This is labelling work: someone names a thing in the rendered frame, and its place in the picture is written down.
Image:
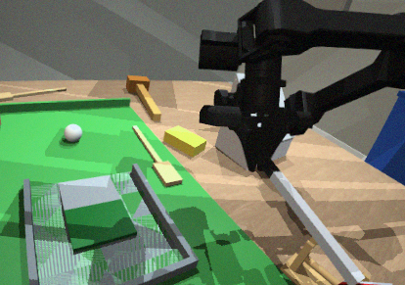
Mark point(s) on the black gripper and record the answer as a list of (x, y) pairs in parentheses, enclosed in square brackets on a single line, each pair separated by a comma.
[(261, 95)]

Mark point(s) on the grey golf putter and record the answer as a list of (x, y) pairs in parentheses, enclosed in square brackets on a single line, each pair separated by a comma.
[(344, 265)]

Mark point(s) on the wooden mallet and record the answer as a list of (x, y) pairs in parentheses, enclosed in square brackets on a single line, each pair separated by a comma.
[(140, 85)]

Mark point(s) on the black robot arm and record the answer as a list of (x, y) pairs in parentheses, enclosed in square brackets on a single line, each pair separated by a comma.
[(290, 27)]

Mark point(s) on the white golf ball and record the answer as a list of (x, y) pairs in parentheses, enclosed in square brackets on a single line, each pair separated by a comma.
[(73, 133)]

